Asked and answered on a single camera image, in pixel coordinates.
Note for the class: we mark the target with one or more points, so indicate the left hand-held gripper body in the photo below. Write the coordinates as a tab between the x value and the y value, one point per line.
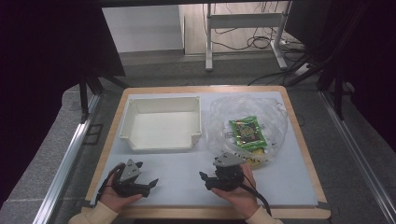
128	174

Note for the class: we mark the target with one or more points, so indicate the person's left hand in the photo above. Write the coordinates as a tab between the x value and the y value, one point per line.
116	199

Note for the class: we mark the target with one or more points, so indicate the white power strip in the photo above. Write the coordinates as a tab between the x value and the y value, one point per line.
301	69

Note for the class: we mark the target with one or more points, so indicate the white desk frame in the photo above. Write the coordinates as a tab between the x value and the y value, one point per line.
243	20

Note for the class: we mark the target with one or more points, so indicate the wooden table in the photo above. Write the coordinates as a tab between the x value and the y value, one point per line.
199	212

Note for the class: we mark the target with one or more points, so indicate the dark curtain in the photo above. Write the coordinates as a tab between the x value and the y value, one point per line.
379	62
40	77

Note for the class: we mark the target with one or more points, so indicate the black metal stand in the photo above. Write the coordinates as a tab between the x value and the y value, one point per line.
87	90
337	77

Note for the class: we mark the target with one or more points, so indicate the person's right hand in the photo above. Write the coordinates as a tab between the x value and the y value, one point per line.
241	199

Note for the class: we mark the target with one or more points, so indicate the yellow snack packet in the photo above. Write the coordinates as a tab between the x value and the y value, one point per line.
256	157

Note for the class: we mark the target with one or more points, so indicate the white plastic bin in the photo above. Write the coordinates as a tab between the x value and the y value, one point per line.
162	127

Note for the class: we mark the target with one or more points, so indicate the clear plastic bag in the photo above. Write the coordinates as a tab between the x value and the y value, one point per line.
274	124

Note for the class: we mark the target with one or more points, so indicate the aluminium rail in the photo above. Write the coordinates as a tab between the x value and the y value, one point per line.
65	168
358	155

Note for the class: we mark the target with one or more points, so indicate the green snack packet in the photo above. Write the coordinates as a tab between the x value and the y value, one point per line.
248	133

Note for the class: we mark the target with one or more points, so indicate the white table mat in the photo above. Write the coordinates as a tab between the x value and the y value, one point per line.
180	177

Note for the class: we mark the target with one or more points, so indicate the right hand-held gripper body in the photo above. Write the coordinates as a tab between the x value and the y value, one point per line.
229	174

